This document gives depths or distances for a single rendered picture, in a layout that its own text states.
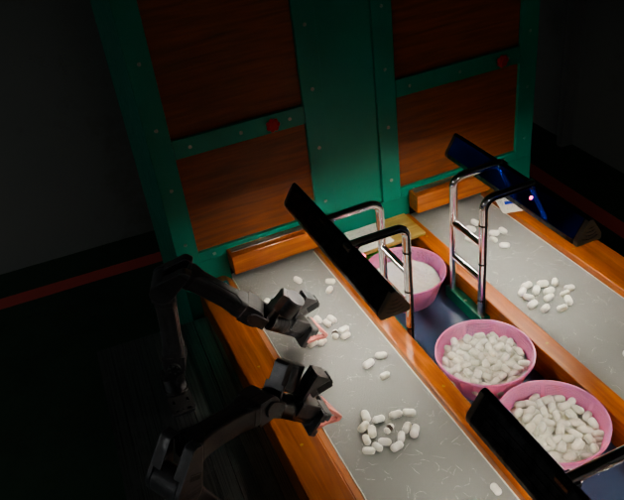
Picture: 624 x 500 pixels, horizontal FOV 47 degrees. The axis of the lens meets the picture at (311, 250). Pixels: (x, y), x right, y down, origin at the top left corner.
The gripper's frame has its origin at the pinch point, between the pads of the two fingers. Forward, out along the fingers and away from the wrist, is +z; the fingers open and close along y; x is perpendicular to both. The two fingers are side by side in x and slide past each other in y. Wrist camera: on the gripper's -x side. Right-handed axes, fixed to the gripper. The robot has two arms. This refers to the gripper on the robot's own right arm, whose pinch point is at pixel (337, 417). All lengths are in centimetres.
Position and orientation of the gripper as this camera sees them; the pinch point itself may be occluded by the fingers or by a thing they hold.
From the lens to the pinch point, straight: 172.7
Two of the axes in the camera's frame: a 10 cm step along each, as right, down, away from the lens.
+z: 7.7, 2.9, 5.6
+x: -5.0, 8.3, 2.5
